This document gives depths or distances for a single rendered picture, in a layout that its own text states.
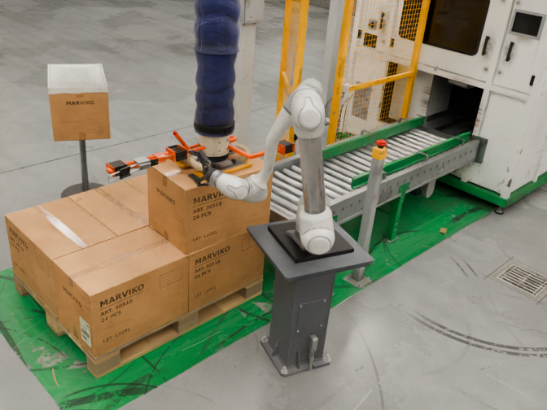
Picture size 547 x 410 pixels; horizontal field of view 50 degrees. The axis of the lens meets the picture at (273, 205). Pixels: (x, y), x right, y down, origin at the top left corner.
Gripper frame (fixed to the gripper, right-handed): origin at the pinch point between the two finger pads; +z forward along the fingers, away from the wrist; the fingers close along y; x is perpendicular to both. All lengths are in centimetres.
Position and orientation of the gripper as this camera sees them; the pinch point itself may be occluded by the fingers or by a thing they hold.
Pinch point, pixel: (191, 163)
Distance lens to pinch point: 306.3
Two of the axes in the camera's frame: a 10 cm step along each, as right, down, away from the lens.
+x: 7.3, -2.7, 6.3
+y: -0.7, 8.8, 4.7
